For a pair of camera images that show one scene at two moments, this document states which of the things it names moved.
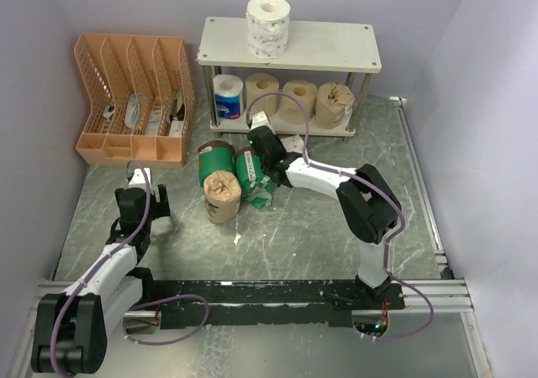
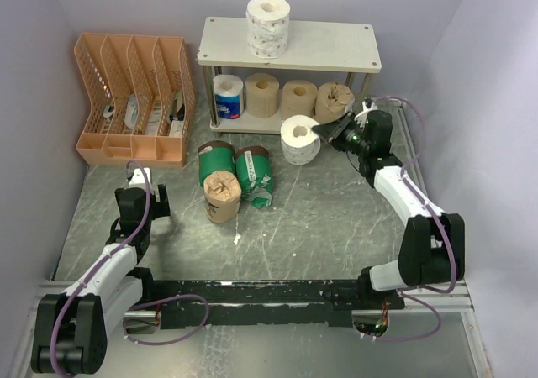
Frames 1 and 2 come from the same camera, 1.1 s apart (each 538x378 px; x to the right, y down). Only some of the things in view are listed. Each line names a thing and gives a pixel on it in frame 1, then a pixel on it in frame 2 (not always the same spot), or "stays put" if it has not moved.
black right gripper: [279, 143] -> [333, 129]
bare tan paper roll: [257, 83] stays put
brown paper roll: [334, 102] stays put
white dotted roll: [267, 22] stays put
